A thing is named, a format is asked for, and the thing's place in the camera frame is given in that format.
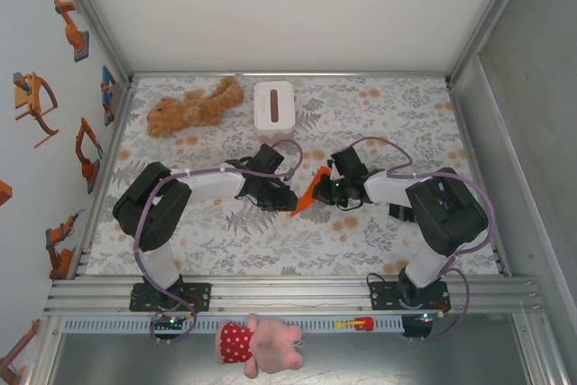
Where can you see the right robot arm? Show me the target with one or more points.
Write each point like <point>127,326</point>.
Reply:
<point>451,218</point>

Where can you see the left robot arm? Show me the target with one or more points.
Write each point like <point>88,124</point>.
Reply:
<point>149,209</point>

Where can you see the floral printed tablecloth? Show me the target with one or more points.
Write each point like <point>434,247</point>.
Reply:
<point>270,245</point>

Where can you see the white tissue box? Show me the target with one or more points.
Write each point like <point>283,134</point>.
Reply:
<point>284,105</point>

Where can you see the brown teddy bear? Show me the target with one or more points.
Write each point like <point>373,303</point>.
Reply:
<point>198,110</point>

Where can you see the small red yellow tool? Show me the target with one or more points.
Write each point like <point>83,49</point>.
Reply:
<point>360,323</point>

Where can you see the pink plush toy polka dots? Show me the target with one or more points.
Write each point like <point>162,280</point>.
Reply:
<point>266,349</point>

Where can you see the small circuit board with LED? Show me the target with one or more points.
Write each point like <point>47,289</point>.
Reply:
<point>171,322</point>
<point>424,317</point>

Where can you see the blue and orange sticker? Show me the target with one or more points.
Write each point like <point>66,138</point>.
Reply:
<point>107,92</point>

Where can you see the orange curved robot sticker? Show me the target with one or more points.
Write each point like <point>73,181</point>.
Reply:
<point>29,101</point>

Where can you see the orange block sticker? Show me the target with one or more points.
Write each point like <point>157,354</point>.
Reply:
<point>4,193</point>

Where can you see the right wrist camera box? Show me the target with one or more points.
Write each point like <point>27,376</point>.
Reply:
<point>349,160</point>

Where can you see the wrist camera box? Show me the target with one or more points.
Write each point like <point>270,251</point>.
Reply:
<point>349,160</point>
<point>269,158</point>

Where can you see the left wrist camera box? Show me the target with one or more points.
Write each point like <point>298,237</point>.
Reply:
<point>269,158</point>

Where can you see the aluminium rail beam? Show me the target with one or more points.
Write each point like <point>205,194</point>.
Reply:
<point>293,295</point>

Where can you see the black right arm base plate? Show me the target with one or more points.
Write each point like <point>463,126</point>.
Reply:
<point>383,297</point>

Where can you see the thin aluminium cross rail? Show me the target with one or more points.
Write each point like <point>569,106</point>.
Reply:
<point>288,74</point>

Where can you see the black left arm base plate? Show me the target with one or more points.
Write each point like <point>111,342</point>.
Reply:
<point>198,297</point>

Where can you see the aluminium side rail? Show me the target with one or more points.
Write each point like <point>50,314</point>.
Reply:
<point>468,141</point>
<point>106,186</point>

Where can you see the aluminium corner post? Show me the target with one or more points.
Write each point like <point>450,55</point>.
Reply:
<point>94,20</point>
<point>491,15</point>

